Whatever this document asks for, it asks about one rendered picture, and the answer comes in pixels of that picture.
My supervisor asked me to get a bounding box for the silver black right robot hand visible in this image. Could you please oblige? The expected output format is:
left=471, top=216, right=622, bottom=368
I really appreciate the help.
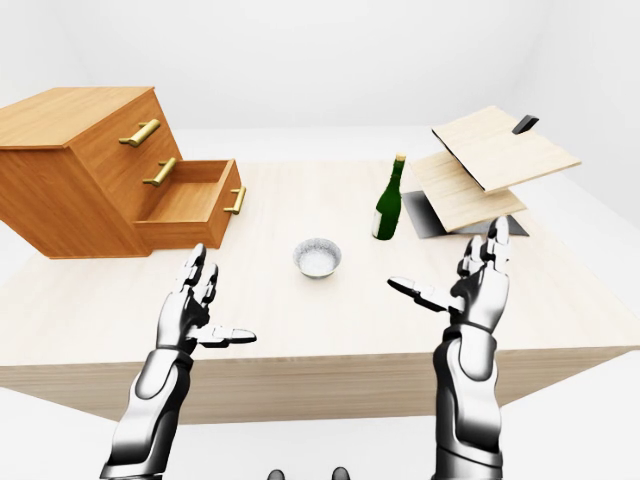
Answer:
left=386, top=216, right=512, bottom=335

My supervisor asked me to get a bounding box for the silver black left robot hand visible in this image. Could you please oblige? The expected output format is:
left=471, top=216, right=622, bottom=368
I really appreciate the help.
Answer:
left=155, top=243, right=258, bottom=359

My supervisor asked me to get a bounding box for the wooden drawer, open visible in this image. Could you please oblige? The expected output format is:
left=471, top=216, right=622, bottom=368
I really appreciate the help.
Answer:
left=132, top=158, right=243, bottom=250

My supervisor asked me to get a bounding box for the wooden drawer front, closed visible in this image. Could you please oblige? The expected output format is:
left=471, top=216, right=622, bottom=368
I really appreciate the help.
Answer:
left=102, top=141, right=184, bottom=236
left=63, top=87, right=175, bottom=194

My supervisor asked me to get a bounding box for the wooden cabinet with drawers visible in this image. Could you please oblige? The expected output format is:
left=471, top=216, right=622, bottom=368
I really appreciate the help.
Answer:
left=0, top=87, right=183, bottom=260

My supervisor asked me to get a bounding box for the pale wooden board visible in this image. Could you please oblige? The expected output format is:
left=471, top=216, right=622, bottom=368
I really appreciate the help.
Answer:
left=431, top=105, right=583, bottom=196
left=409, top=151, right=529, bottom=234

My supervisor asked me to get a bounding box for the green glass bottle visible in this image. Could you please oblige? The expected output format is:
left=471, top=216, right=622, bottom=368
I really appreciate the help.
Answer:
left=371, top=153, right=407, bottom=242

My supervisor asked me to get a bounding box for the white patterned bowl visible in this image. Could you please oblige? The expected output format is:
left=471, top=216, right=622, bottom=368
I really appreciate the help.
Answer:
left=292, top=237, right=344, bottom=280

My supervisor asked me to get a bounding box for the brass drawer handle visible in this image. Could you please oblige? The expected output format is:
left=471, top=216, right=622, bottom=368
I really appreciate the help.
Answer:
left=118, top=118, right=162, bottom=149
left=142, top=157, right=178, bottom=188
left=222, top=186, right=248, bottom=216

